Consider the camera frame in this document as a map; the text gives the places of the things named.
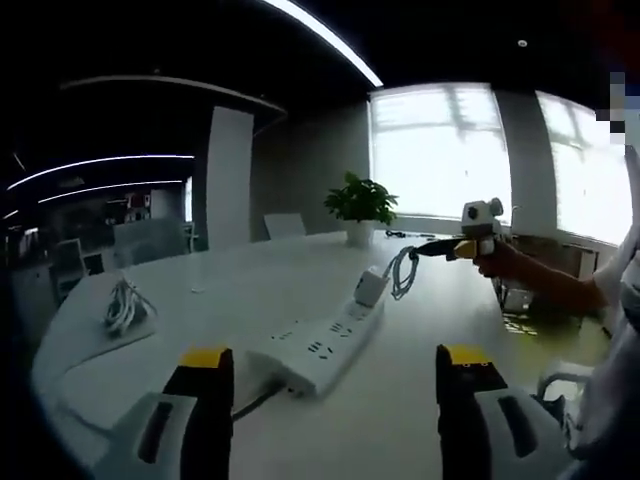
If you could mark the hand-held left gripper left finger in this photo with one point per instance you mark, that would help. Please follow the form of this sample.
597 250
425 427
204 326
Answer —
205 415

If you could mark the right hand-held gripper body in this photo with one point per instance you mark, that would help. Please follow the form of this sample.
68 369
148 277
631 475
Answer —
480 217

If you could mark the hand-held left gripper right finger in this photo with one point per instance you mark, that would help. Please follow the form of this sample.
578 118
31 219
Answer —
465 425

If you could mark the white power strip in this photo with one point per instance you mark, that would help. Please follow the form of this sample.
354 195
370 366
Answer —
310 350

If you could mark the white desk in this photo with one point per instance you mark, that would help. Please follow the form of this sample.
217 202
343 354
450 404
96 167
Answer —
400 360

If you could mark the white desk partition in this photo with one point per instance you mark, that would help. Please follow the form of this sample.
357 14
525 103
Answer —
150 240

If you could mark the ceiling light strip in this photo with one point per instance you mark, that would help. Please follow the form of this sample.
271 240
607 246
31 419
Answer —
330 40

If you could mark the person's right hand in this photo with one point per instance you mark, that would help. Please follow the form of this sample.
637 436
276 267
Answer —
502 265

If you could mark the small black object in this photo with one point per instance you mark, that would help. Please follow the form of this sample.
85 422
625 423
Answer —
395 233

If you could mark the clear plastic container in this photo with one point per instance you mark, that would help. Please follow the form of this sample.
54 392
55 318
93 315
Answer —
515 298

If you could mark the bright window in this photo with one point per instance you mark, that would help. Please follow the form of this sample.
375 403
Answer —
585 185
440 155

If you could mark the white plant pot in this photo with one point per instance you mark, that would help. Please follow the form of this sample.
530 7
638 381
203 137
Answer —
360 234

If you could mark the green leafy plant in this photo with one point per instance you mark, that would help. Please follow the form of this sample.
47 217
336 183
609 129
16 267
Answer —
361 197

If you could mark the grey office chair armrest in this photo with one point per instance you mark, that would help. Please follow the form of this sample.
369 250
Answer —
567 377

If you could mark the white chair back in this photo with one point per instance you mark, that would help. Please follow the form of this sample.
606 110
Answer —
285 226

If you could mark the person's white shirt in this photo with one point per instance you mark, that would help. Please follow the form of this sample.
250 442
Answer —
617 350

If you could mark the mesh office chair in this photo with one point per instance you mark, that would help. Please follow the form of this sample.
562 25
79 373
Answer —
71 265

